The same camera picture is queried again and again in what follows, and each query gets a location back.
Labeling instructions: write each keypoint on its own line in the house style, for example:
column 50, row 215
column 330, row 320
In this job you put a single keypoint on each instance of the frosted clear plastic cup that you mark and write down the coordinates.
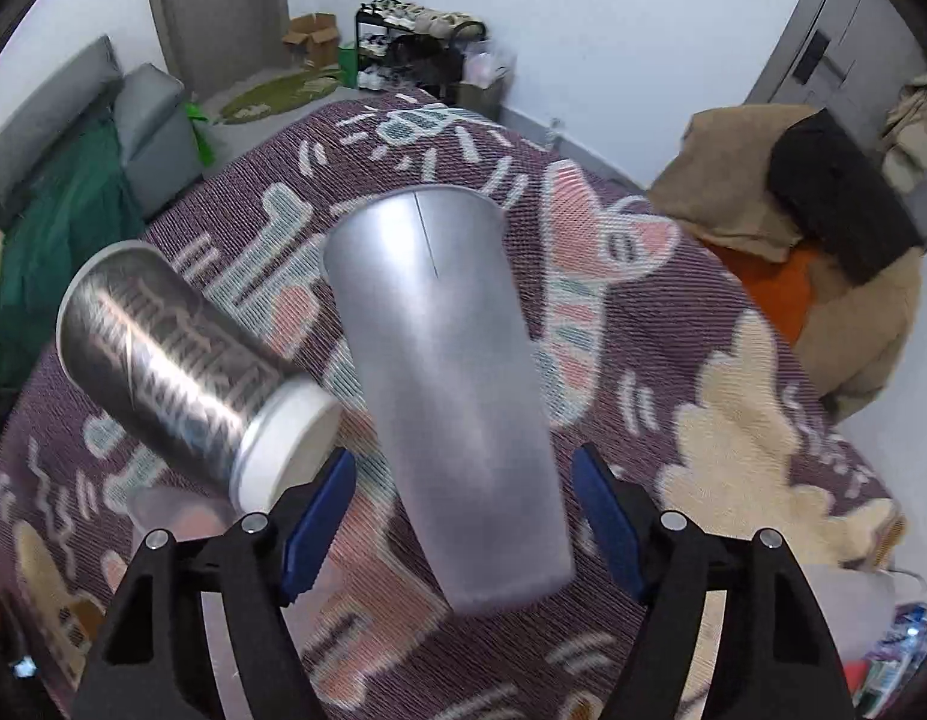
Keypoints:
column 185, row 514

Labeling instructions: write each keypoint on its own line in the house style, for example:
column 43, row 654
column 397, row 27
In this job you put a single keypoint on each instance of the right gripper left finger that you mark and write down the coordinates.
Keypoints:
column 151, row 658

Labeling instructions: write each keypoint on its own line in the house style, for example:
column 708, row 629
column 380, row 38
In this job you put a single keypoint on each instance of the grey interior door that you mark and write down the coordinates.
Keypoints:
column 211, row 45

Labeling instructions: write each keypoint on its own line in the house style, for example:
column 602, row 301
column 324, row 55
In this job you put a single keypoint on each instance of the white plastic bag bin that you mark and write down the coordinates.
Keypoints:
column 486, row 76

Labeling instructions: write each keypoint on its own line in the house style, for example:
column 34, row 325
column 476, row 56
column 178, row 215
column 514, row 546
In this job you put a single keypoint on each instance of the grey sofa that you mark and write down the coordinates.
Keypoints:
column 155, row 143

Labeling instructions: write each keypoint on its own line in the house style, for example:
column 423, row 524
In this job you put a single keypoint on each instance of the tan chair with coat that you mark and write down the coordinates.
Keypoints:
column 846, row 336

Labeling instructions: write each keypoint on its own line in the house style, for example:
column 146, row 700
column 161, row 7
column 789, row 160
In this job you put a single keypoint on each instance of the cardboard box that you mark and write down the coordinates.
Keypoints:
column 314, row 38

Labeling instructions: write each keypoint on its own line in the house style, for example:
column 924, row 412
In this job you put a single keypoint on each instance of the plaid scarf on door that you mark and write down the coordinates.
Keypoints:
column 904, row 137

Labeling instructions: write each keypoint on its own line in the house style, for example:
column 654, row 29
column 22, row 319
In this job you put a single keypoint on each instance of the dark patterned paper cup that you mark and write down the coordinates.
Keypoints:
column 196, row 388

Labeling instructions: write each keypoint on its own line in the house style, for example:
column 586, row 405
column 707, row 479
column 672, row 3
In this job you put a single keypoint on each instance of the green blanket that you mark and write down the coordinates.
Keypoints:
column 79, row 202

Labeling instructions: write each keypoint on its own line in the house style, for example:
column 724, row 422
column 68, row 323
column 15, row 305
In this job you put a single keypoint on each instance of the grey entrance door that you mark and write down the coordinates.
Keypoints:
column 851, row 56

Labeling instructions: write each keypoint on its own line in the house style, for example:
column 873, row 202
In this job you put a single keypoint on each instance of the green oval floor mat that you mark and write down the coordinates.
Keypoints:
column 281, row 95

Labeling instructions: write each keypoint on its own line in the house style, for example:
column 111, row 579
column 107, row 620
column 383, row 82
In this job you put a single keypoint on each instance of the black shoe rack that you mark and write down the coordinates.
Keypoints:
column 399, row 44

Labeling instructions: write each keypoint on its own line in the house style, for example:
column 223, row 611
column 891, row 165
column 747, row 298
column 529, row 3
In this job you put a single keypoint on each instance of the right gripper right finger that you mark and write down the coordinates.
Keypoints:
column 776, row 658

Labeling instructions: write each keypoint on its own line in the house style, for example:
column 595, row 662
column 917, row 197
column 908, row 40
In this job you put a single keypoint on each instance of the black garment on chair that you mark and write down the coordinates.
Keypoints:
column 838, row 199

